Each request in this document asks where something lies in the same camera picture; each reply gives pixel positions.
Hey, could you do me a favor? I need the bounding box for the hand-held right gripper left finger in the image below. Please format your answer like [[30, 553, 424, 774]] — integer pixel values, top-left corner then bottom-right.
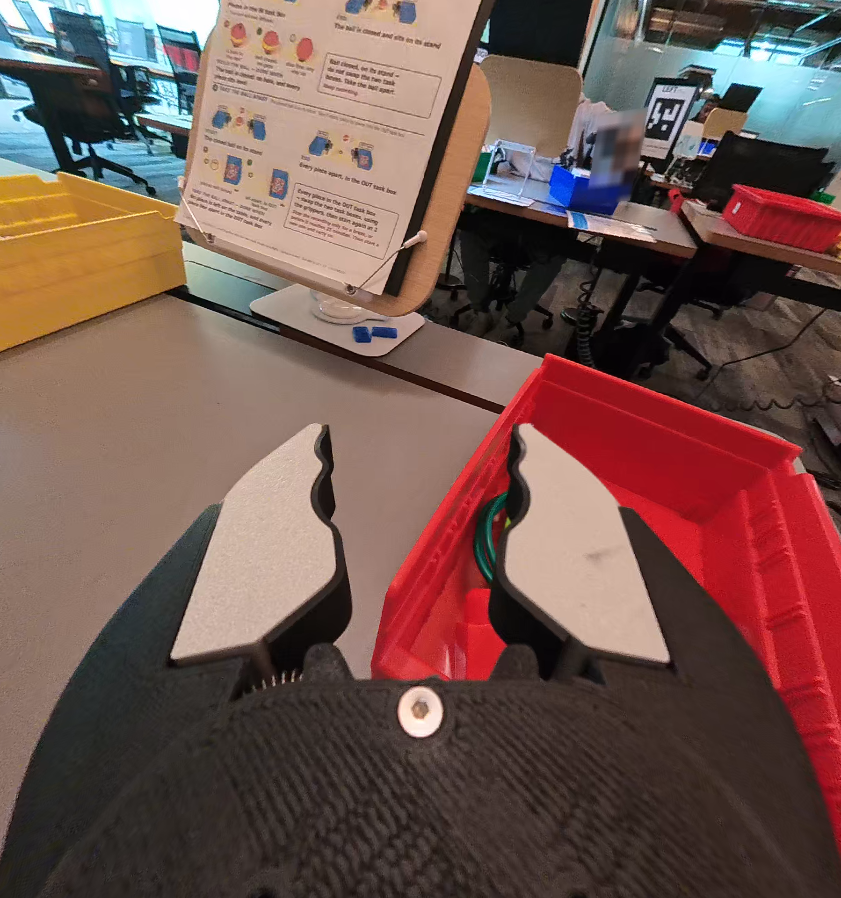
[[171, 423, 351, 672]]

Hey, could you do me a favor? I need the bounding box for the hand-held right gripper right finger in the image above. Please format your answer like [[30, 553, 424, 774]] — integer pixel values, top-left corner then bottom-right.
[[488, 423, 671, 684]]

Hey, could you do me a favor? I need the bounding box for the green ethernet cable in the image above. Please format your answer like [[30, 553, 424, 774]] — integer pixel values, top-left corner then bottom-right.
[[477, 492, 513, 583]]

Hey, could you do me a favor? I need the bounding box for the red plastic bin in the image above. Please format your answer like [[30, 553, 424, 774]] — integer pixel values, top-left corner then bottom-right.
[[723, 186, 841, 253], [372, 354, 841, 898]]

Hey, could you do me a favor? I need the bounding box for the yellow plastic bin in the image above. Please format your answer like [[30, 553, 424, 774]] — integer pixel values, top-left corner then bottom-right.
[[0, 172, 186, 359]]

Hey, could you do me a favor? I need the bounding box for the white round disc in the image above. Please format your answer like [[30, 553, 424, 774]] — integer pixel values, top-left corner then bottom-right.
[[309, 288, 379, 326]]

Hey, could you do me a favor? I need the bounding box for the wood-edged work table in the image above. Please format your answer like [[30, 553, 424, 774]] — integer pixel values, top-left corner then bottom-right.
[[681, 197, 841, 282], [463, 169, 699, 261]]

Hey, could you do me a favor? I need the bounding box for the blue plastic bin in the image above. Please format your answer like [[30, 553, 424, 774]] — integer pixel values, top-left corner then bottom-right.
[[550, 165, 632, 216]]

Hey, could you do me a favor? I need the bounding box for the printed instruction sheet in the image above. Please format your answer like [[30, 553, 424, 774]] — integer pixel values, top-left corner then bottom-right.
[[178, 0, 489, 275]]

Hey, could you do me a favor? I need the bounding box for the black white marker sign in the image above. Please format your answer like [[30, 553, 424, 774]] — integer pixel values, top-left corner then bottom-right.
[[643, 78, 702, 162]]

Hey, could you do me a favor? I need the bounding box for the black office chair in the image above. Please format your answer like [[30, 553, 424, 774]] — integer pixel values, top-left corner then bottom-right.
[[21, 7, 158, 195]]

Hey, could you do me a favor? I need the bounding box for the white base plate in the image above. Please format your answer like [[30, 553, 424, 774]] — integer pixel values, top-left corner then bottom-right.
[[250, 285, 428, 359]]

